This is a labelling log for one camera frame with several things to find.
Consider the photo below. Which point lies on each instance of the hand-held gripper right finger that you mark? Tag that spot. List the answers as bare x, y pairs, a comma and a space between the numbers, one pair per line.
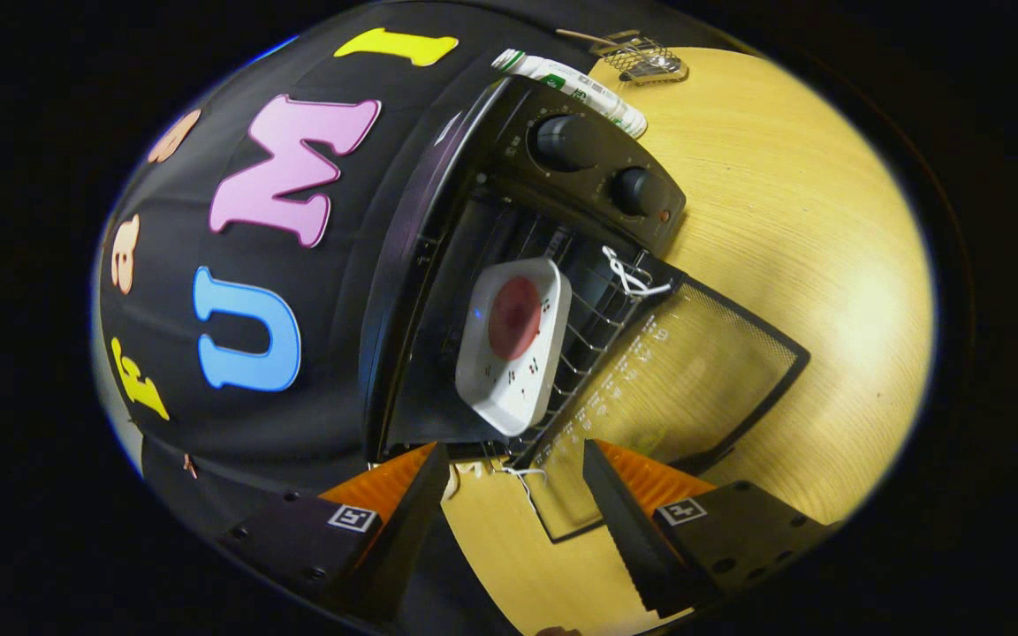
628, 530

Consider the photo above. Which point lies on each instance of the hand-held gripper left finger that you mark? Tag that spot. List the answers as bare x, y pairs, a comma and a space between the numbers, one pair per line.
407, 530

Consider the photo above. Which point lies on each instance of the white square plate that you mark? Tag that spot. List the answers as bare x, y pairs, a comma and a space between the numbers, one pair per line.
500, 397

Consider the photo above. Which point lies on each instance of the pink round ham slice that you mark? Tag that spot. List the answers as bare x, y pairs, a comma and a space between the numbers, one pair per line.
513, 318

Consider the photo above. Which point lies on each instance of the black toaster oven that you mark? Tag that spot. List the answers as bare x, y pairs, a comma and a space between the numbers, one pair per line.
593, 190

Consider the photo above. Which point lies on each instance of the wooden clothes peg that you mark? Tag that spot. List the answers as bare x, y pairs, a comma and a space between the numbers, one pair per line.
190, 466

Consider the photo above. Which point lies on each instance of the black backdrop cloth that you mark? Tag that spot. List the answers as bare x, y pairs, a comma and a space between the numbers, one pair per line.
368, 221

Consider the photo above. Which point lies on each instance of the white green drink bottle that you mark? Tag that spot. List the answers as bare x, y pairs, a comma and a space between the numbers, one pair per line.
580, 88

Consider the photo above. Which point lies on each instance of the wooden stick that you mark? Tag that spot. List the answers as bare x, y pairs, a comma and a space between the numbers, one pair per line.
584, 37

